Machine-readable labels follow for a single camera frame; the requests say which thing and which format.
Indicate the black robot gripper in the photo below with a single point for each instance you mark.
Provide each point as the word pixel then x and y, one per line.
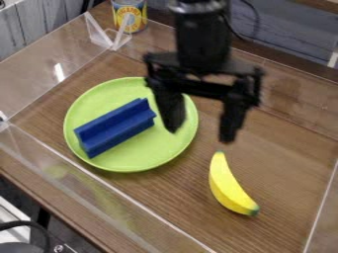
pixel 200 67

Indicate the yellow toy banana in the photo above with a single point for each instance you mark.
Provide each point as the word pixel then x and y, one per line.
pixel 225 188

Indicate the lime green plate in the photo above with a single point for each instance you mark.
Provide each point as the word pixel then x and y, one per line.
pixel 153 147

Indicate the blue foam block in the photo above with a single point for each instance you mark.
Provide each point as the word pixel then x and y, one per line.
pixel 115 127

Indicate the yellow labelled tin can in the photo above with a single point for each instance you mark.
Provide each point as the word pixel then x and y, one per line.
pixel 129 11

